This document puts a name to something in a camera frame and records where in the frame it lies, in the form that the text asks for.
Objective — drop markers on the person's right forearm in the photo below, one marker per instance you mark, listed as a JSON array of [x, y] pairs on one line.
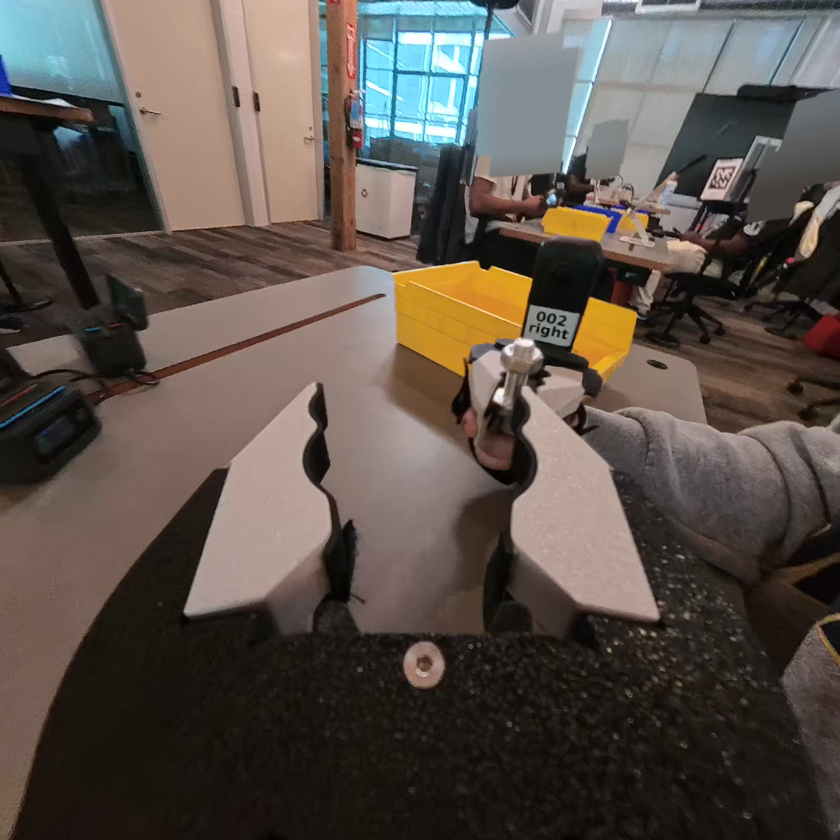
[[709, 485]]

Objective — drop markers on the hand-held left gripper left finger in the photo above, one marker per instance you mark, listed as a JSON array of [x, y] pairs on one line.
[[269, 525]]

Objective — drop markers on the wooden post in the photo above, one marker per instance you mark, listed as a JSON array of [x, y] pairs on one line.
[[341, 164]]

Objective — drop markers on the large yellow plastic bin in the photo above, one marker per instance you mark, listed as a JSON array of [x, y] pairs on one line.
[[459, 308]]

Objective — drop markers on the wooden desk with black legs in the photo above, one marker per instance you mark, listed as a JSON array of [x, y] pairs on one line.
[[39, 111]]

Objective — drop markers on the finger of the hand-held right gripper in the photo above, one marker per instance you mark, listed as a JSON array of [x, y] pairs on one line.
[[485, 387], [558, 394]]

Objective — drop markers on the silver metal bolt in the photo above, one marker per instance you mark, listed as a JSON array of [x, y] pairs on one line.
[[506, 400]]

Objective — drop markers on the red box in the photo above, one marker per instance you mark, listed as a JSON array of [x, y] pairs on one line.
[[823, 336]]

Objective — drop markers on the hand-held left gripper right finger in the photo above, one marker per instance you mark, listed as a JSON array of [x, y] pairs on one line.
[[577, 525]]

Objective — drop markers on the large glass window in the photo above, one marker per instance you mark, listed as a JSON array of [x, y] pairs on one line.
[[420, 85]]

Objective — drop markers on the grey work table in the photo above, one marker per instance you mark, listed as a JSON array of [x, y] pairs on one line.
[[623, 253]]

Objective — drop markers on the white stand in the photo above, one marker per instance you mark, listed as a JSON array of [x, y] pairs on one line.
[[635, 229]]

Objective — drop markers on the red fire extinguisher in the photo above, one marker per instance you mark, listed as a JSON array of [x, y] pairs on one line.
[[355, 121]]

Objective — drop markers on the small yellow plastic bin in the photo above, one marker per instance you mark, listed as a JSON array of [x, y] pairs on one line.
[[577, 223]]

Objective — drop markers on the black office chair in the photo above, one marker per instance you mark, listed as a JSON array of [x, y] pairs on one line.
[[709, 295]]

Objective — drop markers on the person's right hand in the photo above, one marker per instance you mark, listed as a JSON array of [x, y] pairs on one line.
[[495, 449]]

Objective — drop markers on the white recycling bin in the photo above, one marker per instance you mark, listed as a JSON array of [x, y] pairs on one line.
[[387, 197]]

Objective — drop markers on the silver hex nut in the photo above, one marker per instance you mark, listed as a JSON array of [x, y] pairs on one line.
[[523, 356]]

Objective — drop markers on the dark hanging jacket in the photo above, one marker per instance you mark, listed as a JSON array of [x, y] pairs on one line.
[[443, 203]]

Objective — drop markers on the black battery charger dock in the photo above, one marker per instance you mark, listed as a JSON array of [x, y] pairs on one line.
[[111, 334]]

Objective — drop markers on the blue plastic bin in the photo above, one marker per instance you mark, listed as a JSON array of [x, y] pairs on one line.
[[613, 213]]

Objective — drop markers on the black charger case with display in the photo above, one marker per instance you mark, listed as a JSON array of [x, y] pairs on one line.
[[46, 433]]

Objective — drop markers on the black and white marker board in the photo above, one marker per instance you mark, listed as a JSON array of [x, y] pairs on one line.
[[722, 178]]

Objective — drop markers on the black partition panel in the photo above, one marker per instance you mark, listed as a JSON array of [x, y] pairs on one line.
[[728, 131]]

